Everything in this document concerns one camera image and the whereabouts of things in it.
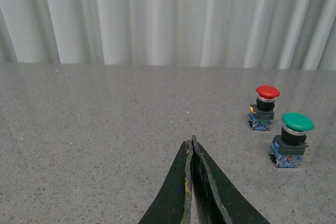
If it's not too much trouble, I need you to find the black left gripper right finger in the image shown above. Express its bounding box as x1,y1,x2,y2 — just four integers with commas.
192,135,269,223

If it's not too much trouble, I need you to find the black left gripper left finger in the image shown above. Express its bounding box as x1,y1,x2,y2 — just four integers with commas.
139,140,193,224

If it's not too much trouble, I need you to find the green mushroom push button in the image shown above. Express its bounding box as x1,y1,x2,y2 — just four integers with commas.
269,112,314,168

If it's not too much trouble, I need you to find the red mushroom push button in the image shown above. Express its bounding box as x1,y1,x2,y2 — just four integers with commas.
248,85,280,131

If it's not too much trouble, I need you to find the white pleated curtain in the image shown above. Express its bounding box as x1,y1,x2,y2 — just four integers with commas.
1,0,335,70

